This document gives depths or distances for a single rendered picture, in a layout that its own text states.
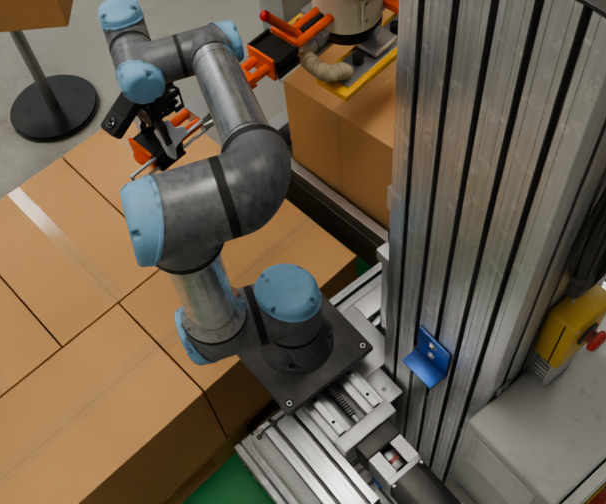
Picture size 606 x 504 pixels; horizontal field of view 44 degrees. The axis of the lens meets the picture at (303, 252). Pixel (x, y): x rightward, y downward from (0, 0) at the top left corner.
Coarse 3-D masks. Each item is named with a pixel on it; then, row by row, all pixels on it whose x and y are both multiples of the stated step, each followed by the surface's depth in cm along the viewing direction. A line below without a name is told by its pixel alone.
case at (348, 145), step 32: (288, 96) 211; (320, 96) 202; (384, 96) 201; (320, 128) 210; (352, 128) 198; (384, 128) 195; (320, 160) 223; (352, 160) 210; (384, 160) 198; (352, 192) 223; (384, 192) 209; (384, 224) 222
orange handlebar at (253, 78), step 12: (384, 0) 176; (396, 0) 175; (312, 12) 175; (396, 12) 175; (300, 24) 174; (324, 24) 173; (300, 36) 171; (312, 36) 172; (252, 60) 168; (264, 72) 167; (252, 84) 166; (180, 120) 161; (192, 132) 160; (144, 156) 156
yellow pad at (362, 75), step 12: (384, 24) 189; (396, 24) 184; (396, 48) 184; (348, 60) 182; (360, 60) 179; (372, 60) 181; (384, 60) 182; (360, 72) 180; (372, 72) 180; (324, 84) 180; (336, 84) 179; (348, 84) 178; (360, 84) 178; (348, 96) 177
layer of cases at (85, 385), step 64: (128, 128) 256; (64, 192) 244; (0, 256) 232; (64, 256) 230; (128, 256) 228; (256, 256) 225; (320, 256) 223; (0, 320) 220; (64, 320) 218; (128, 320) 216; (0, 384) 209; (64, 384) 207; (128, 384) 206; (192, 384) 204; (256, 384) 226; (0, 448) 199; (64, 448) 197; (128, 448) 196; (192, 448) 221
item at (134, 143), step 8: (152, 128) 158; (136, 136) 157; (144, 136) 157; (152, 136) 157; (136, 144) 156; (144, 144) 156; (152, 144) 155; (160, 144) 155; (144, 152) 155; (152, 152) 154; (152, 168) 158
